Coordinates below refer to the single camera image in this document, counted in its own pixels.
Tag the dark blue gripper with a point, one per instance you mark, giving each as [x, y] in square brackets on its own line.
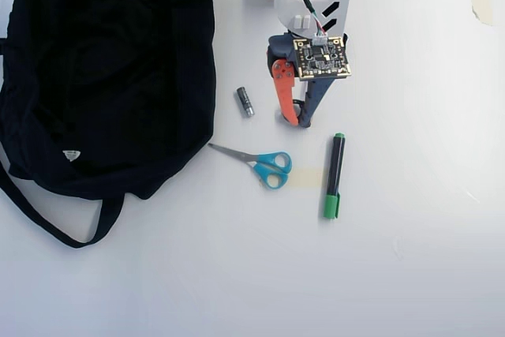
[282, 73]

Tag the black cloth bag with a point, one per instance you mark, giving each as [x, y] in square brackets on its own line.
[110, 76]

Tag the black cylindrical battery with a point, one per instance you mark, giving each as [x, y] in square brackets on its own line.
[245, 102]

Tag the beige masking tape strip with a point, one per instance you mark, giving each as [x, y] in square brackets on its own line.
[307, 178]
[482, 1]

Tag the black marker with green cap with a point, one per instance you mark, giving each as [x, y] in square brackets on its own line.
[334, 171]

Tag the black camera circuit board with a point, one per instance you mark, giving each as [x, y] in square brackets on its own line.
[321, 57]

